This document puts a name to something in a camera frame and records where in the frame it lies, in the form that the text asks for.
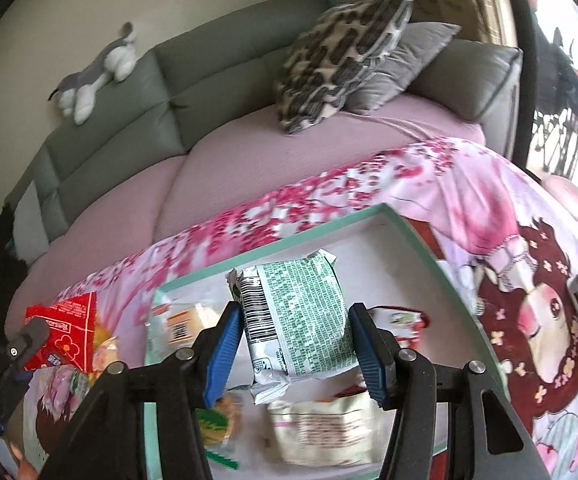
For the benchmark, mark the cream white snack packet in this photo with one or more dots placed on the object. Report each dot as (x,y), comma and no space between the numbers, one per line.
(329,425)

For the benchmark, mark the light grey cushion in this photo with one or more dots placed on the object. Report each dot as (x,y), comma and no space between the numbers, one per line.
(29,225)

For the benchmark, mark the pink round cushion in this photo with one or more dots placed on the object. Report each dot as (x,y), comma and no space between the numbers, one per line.
(569,197)

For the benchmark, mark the pink sofa cover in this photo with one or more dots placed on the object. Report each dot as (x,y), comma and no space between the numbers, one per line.
(229,175)

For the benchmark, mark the pink printed blanket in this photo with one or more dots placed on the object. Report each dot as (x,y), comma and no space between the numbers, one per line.
(469,200)

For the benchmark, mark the orange yellow bread packet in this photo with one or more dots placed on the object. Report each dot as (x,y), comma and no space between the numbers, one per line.
(104,347)

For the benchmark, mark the teal shallow cardboard box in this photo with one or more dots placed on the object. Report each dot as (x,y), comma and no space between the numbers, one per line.
(409,275)

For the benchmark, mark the pink printed snack packet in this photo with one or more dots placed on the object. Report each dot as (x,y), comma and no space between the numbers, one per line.
(64,385)

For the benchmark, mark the black metal rack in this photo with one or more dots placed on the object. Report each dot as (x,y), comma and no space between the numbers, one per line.
(561,75)

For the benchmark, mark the grey sofa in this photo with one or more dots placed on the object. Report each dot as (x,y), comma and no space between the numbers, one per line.
(209,75)

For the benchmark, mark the green yellow snack packet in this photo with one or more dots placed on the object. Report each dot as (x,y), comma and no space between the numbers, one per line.
(221,417)

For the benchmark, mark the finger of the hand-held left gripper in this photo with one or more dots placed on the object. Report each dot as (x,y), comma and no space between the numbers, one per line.
(24,345)

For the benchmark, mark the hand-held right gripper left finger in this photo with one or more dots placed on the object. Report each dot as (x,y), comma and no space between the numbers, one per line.
(225,355)

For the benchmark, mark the grey white plush toy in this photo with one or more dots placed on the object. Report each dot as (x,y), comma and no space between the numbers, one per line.
(114,60)

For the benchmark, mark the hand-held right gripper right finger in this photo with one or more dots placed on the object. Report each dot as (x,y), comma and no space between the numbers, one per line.
(371,360)

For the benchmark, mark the grey pillow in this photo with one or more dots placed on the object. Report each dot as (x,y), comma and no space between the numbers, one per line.
(409,65)

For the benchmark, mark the black white patterned pillow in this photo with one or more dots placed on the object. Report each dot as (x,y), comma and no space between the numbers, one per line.
(334,60)

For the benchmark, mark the white packet with orange label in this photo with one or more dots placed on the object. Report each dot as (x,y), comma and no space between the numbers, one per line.
(179,327)

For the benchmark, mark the small red snack packet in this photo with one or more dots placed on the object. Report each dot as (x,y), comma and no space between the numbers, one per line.
(401,325)

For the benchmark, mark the green white snack packet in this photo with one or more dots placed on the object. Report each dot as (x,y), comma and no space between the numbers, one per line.
(309,320)

